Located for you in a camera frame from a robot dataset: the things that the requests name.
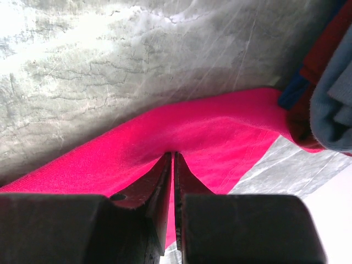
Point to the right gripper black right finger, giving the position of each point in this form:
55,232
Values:
250,228

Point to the folded dark red t shirt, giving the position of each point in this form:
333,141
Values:
298,121

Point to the folded blue white t shirt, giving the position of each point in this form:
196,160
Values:
318,56

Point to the pink-red t shirt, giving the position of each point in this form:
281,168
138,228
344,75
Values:
220,137

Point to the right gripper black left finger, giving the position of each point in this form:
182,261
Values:
128,227

